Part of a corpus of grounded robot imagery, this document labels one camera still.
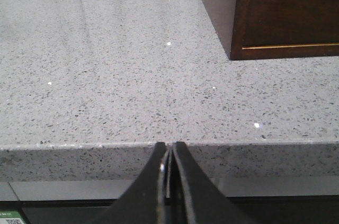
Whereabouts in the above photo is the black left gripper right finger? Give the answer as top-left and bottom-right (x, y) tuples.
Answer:
(172, 142), (254, 223)

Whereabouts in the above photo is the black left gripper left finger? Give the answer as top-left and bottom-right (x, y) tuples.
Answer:
(93, 142), (166, 223)

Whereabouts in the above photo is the dark wooden drawer cabinet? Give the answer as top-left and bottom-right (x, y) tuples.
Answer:
(202, 0), (338, 60)

